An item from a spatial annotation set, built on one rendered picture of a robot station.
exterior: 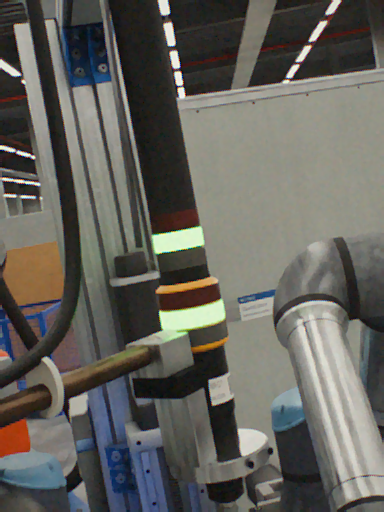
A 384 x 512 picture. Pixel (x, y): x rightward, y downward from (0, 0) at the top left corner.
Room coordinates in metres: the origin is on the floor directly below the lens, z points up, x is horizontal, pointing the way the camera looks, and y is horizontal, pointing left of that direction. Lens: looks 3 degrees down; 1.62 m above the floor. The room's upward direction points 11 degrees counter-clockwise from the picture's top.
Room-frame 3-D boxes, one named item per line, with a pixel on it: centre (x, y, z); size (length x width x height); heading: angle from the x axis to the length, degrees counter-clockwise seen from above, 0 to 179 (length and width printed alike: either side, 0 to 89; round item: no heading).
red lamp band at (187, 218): (0.50, 0.01, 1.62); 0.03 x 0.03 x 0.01
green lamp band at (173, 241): (0.50, 0.01, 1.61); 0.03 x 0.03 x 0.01
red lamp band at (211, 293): (0.50, 0.01, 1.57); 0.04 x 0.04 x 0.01
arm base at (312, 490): (1.31, -0.15, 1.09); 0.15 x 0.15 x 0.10
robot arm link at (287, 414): (1.31, -0.16, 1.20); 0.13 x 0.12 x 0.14; 88
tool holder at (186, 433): (0.49, 0.01, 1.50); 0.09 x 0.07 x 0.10; 141
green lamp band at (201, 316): (0.50, 0.01, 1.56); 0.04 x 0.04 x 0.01
